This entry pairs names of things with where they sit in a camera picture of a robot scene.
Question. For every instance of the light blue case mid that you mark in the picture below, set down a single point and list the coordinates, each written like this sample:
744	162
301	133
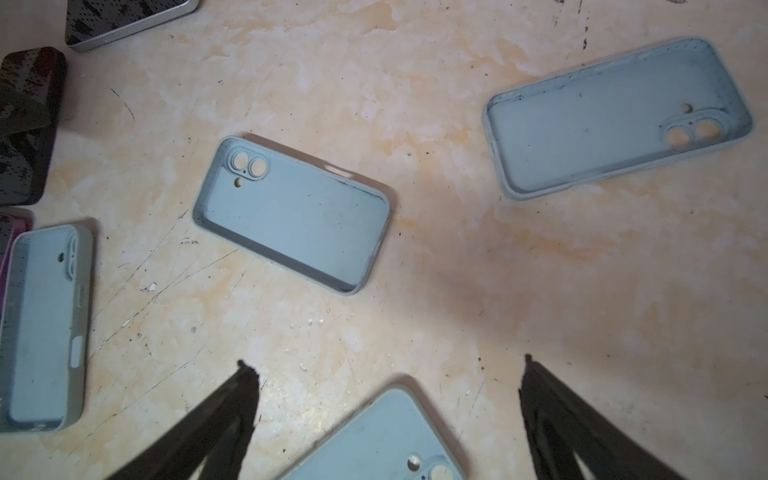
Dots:
323	226

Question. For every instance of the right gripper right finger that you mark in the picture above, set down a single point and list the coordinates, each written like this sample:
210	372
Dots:
565	433

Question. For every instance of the light blue case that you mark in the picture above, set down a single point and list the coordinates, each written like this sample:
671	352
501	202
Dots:
44	321
391	437
632	112

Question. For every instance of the black phone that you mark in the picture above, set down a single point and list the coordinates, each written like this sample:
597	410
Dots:
32	84
93	23
14	222

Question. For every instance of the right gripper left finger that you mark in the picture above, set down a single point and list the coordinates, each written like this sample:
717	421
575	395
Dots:
211	439

